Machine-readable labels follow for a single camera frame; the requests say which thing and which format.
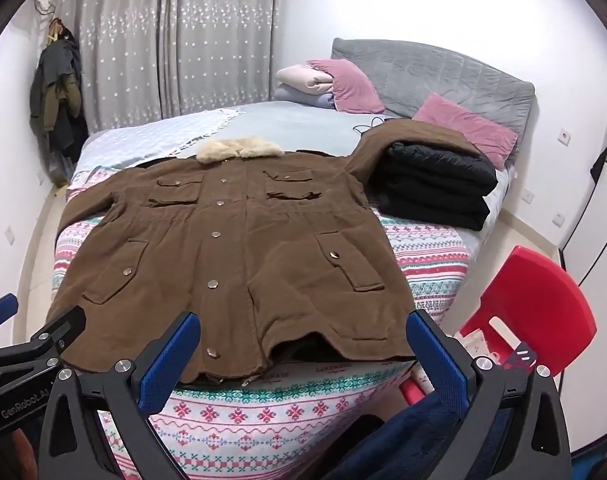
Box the white wardrobe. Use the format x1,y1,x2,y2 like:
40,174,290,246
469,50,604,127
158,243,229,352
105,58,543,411
558,120,607,461

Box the grey bed sheet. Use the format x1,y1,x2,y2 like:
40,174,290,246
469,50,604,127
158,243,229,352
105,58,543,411
66,100,514,221

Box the brown coat with fur collar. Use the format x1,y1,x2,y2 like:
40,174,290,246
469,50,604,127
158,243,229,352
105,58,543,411
48,119,495,386

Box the charging cable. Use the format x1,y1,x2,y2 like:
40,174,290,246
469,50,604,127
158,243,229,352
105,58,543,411
353,116,399,136

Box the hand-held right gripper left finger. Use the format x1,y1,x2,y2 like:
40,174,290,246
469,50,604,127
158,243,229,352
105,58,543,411
36,310,204,480

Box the folded black jacket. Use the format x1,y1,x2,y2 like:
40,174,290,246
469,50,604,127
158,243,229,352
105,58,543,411
368,141,499,232

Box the pink cloth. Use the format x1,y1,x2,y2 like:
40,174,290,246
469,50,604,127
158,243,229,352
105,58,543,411
412,92,519,170

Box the pink pillow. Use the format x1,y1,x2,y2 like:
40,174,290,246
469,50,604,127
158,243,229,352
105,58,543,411
306,58,387,114

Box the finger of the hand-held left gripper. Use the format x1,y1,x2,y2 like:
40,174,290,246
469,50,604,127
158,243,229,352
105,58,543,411
0,306,88,378
0,292,19,333

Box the red plastic chair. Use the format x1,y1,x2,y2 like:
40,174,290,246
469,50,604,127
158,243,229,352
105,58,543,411
401,245,598,406

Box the grey blanket on floor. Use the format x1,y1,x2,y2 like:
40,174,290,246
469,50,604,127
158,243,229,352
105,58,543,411
330,37,537,166

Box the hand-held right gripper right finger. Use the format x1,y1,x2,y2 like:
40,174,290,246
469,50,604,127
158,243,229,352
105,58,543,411
406,309,574,480

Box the folded beige blanket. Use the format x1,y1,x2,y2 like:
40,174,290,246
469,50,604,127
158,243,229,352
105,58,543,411
275,64,334,96

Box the person's dark blue clothing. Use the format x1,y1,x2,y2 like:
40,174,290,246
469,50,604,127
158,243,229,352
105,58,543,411
328,385,514,480

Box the grey star-patterned curtain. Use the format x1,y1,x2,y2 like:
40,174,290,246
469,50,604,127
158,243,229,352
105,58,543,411
58,0,284,133

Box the hanging dark clothes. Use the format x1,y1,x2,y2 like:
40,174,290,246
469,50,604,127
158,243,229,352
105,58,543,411
30,20,89,186

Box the grey checked tasselled throw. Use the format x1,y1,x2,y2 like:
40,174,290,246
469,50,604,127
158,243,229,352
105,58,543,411
76,107,244,171

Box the red and green patterned bedspread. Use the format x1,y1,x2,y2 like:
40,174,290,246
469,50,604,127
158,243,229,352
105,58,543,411
54,180,484,480

